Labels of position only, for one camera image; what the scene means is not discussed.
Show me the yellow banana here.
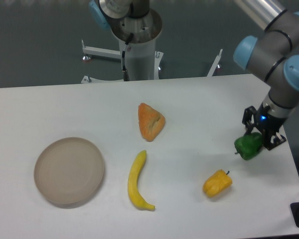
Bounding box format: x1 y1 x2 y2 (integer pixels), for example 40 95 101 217
128 150 155 211

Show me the green bell pepper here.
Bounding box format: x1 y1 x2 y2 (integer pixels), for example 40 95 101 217
234 132 263 160

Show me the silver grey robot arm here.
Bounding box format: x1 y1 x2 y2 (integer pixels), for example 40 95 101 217
82 0 299 150

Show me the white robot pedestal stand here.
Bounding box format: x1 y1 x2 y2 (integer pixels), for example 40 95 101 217
80 8 223 84

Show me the beige round plate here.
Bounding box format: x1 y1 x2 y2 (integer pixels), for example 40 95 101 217
33 137 105 209

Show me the yellow bell pepper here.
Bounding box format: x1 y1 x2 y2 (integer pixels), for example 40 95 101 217
202 169 233 198

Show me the orange croissant bread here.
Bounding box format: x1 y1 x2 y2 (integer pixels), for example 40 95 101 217
138 103 166 142

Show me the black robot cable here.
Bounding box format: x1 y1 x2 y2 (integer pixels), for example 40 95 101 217
121 32 134 82

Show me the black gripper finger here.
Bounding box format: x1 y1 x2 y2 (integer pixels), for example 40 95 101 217
264 129 287 150
242 106 257 135

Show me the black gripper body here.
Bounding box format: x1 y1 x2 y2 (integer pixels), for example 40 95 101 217
254 105 286 144

